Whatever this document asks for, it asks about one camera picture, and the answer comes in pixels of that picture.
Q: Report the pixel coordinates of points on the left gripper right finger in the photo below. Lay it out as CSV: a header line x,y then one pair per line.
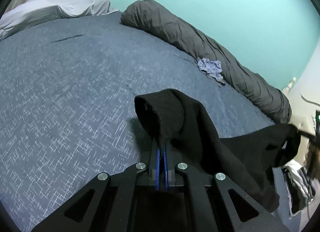
x,y
196,201

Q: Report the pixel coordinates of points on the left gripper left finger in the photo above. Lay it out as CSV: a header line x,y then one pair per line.
x,y
105,203

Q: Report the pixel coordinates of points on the cream tufted headboard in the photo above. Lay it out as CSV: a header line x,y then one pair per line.
x,y
303,117

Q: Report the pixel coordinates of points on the white black folded garment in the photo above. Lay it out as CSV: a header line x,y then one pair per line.
x,y
299,187

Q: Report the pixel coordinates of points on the small blue crumpled cloth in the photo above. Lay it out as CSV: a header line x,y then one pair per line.
x,y
212,68

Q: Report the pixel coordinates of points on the blue patterned bed sheet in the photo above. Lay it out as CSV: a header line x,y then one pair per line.
x,y
67,107

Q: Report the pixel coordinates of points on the dark grey rolled duvet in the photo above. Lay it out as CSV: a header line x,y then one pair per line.
x,y
153,18

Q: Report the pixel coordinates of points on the light grey blanket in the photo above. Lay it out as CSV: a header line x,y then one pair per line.
x,y
35,12

